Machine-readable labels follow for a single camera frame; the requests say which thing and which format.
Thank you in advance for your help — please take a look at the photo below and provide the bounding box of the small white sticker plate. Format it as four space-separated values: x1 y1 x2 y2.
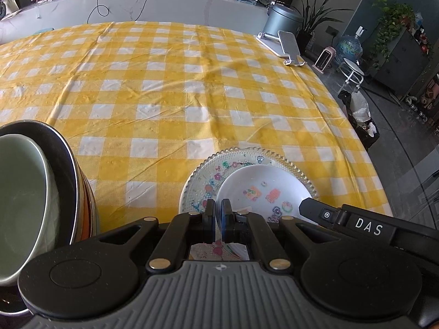
216 164 313 234

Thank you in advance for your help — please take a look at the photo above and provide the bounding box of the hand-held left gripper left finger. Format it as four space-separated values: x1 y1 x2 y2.
96 199 217 272

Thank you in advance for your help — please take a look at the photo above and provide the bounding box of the pale green ceramic bowl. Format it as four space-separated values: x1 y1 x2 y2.
0 134 60 287

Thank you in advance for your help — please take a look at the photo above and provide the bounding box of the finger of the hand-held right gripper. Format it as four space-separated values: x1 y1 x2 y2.
298 197 344 227

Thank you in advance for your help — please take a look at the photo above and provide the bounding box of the stainless steel bowl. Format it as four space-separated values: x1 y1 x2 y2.
0 120 101 316

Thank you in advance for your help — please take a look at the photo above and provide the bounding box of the white plate with vine print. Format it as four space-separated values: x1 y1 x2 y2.
187 152 275 262

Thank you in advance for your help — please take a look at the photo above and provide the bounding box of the white round stool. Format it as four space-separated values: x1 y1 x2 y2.
337 58 365 92

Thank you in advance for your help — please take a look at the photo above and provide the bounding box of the long-leaf potted plant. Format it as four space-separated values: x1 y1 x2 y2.
291 0 354 55

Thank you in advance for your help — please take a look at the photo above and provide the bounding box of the grey metal bin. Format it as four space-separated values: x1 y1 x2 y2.
263 3 304 42

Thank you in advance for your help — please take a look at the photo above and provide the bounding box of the black cable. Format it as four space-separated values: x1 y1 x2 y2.
87 0 149 24

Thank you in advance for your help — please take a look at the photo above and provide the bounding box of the white phone stand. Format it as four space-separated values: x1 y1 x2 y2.
257 30 308 68

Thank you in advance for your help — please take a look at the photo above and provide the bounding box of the trailing green plant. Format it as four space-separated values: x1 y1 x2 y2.
370 0 418 67

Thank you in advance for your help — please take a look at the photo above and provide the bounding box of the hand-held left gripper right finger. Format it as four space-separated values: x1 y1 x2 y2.
221 198 330 272

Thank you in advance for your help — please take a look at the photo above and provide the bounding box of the yellow checkered tablecloth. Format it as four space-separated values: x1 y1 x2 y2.
0 21 393 241

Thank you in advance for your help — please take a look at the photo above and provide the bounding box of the clear glass beaded plate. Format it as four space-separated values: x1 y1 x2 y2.
178 147 320 262

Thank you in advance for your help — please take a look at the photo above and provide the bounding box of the blue water bottle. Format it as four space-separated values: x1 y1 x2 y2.
337 27 363 66

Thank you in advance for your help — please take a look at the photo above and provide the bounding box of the black trash bin with bag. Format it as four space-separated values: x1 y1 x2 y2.
337 89 381 150

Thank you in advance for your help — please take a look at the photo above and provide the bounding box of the pink small heater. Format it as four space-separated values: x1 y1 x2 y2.
313 46 335 73

